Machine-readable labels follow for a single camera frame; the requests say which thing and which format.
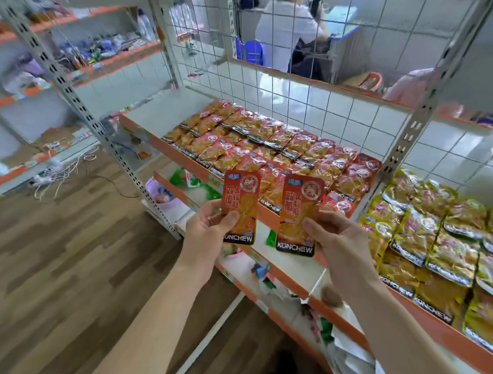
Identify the person's left hand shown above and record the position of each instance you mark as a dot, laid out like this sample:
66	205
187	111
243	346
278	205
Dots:
202	248

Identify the person's right hand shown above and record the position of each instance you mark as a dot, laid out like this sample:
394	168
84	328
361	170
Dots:
345	253

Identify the person's right thumb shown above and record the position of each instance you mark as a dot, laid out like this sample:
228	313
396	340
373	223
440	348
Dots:
314	232

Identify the person's left thumb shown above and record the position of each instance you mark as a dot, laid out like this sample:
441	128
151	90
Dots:
228	223

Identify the red snack packet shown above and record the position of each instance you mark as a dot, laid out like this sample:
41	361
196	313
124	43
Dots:
242	201
300	203

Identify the person's right forearm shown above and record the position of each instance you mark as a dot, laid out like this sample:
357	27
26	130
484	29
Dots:
402	339

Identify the person's left forearm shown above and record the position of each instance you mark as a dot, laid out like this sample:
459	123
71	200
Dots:
152	331

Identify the white orange metal shelf rack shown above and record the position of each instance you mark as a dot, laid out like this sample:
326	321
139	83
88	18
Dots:
292	271
68	85

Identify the green snack packets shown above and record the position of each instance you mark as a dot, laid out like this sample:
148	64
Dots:
178	177

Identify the rows of red-orange packets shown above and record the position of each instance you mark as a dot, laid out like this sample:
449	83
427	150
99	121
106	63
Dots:
272	141

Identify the pile of white wrappers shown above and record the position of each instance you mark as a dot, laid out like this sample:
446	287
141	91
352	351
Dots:
345	350

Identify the rows of yellow packets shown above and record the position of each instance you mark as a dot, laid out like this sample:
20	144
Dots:
438	248

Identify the orange plastic basket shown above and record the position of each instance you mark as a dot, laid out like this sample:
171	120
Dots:
371	81

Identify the pink cloth bundle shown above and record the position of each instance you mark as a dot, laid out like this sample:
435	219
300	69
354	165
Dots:
407	87

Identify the blue plastic chair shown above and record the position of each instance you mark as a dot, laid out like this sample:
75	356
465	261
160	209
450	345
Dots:
251	51

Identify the brown cardboard sheet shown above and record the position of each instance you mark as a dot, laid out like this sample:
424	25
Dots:
42	143

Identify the light blue desk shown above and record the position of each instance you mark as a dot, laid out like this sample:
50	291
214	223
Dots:
341	20

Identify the pile of mixed small goods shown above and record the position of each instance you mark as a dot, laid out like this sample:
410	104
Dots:
98	48

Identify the white plastic bag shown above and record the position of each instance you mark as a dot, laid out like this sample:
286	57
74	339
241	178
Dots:
22	82

